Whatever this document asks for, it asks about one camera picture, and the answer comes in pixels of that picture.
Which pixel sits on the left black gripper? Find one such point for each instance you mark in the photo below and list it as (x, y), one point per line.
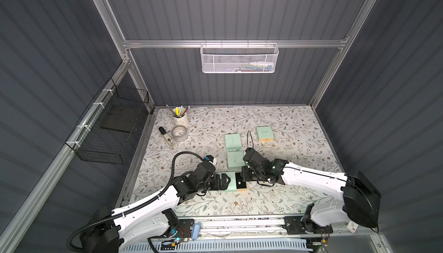
(220, 181)

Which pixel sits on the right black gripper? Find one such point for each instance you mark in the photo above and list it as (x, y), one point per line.
(247, 173)

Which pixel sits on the mint jewelry box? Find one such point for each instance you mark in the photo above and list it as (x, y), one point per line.
(235, 160)
(264, 133)
(236, 184)
(233, 142)

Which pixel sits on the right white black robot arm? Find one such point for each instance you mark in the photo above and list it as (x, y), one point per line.
(355, 198)

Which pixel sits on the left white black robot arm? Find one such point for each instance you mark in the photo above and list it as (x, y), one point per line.
(110, 231)

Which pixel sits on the floral table mat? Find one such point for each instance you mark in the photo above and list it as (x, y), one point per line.
(298, 138)

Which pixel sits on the black marker pen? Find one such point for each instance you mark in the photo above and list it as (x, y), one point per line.
(168, 139)

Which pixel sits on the clear tape roll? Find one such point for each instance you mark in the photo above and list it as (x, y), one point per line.
(179, 133)

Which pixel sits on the white pen holder cup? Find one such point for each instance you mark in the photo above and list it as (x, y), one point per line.
(180, 115)

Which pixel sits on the white perforated front panel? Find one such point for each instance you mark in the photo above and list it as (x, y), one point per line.
(272, 245)

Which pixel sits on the white square tag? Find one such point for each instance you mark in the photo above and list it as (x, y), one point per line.
(352, 226)

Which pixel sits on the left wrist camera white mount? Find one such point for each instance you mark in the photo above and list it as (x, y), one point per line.
(211, 159)

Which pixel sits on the blue cylinder on rail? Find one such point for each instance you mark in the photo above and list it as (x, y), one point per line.
(196, 231)

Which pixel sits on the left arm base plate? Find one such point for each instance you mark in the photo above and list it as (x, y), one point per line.
(181, 228)

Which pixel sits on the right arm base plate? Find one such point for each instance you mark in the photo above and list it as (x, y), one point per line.
(297, 225)

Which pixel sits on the white wire wall basket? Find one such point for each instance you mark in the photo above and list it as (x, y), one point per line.
(239, 58)

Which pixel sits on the black wire side basket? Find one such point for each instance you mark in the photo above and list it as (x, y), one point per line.
(111, 133)

